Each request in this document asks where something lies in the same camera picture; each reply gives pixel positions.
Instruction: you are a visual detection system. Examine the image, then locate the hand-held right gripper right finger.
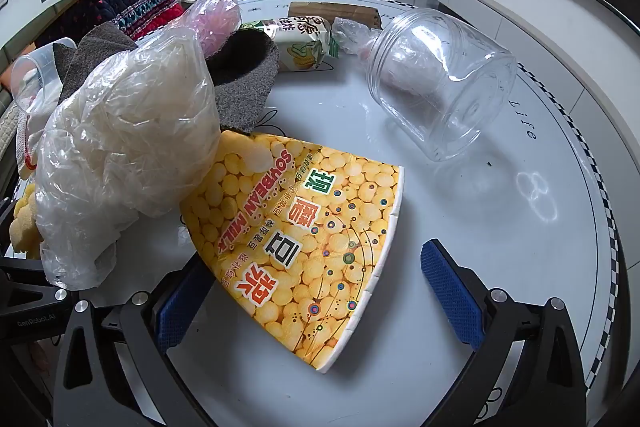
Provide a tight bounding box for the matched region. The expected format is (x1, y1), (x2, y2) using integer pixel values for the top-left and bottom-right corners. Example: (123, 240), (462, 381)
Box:
(421, 238), (588, 427)

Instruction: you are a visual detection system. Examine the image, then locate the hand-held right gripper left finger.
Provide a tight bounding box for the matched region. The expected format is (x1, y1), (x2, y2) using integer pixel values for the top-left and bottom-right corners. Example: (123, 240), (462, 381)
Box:
(52, 254), (221, 427)

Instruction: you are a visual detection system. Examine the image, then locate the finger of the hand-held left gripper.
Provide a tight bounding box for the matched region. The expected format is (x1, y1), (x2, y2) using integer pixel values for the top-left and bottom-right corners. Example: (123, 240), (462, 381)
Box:
(0, 252), (68, 308)

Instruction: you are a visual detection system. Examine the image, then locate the clear bag of pink shreds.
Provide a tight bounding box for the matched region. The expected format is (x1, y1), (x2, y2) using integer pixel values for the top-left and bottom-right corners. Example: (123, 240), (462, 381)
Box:
(182, 0), (243, 52)

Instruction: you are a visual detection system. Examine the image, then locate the brown cardboard piece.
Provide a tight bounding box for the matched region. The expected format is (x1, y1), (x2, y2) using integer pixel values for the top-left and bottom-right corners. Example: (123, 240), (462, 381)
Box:
(289, 1), (383, 29)

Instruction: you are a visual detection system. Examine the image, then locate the yellow bumpy sponge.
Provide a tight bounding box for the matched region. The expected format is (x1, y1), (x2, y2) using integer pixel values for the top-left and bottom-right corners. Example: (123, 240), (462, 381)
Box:
(10, 184), (45, 260)

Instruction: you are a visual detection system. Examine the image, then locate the white crumpled wrapper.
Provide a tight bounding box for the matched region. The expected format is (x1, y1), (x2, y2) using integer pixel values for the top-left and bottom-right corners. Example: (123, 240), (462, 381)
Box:
(15, 107), (51, 182)

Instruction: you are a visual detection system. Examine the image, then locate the crumpled white plastic bag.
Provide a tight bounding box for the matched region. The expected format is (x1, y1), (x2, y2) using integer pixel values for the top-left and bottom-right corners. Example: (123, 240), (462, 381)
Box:
(35, 27), (223, 292)

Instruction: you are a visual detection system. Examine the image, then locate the clear plastic jar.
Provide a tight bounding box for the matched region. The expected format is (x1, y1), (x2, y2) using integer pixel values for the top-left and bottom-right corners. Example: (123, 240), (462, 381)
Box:
(366, 8), (518, 164)

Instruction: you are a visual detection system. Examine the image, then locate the clear plastic cup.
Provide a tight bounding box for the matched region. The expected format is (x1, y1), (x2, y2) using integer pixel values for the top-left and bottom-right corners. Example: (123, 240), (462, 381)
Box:
(11, 41), (76, 114)

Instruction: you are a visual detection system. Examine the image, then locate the grey felt cloth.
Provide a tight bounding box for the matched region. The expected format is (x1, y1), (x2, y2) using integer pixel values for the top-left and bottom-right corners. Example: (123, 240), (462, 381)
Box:
(52, 21), (281, 135)

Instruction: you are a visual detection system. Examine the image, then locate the small clear plastic bag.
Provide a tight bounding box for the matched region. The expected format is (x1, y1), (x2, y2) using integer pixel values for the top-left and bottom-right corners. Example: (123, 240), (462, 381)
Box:
(331, 17), (396, 62)

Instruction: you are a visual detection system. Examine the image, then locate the green snack packet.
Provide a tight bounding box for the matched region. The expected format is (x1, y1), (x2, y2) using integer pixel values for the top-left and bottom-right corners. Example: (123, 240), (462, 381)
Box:
(239, 17), (342, 72)

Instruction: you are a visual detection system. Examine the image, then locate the table with red quilt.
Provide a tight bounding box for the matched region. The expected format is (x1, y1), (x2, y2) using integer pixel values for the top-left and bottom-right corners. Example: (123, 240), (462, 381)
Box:
(37, 0), (186, 50)

